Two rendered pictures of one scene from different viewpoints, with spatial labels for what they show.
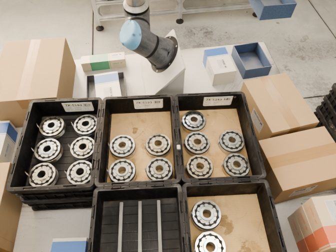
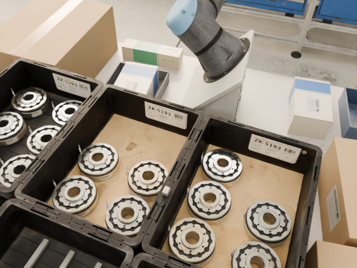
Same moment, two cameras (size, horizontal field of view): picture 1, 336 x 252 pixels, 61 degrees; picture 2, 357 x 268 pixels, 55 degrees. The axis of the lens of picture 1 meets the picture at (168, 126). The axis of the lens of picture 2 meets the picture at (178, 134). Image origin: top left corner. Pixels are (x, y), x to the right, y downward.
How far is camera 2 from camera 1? 0.39 m
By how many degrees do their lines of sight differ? 16
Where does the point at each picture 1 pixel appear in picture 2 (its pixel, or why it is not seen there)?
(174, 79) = (222, 95)
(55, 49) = (91, 14)
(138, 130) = (136, 149)
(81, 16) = not seen: hidden behind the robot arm
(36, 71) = (53, 30)
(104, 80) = (134, 72)
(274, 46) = not seen: outside the picture
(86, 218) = not seen: hidden behind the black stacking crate
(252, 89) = (344, 155)
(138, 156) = (113, 184)
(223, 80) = (308, 130)
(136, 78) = (183, 87)
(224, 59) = (321, 100)
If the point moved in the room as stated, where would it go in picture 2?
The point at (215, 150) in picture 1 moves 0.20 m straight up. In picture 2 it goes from (235, 224) to (250, 175)
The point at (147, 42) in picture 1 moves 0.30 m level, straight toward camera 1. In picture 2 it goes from (200, 30) to (161, 95)
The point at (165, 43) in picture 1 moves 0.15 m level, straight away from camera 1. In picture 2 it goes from (229, 42) to (244, 18)
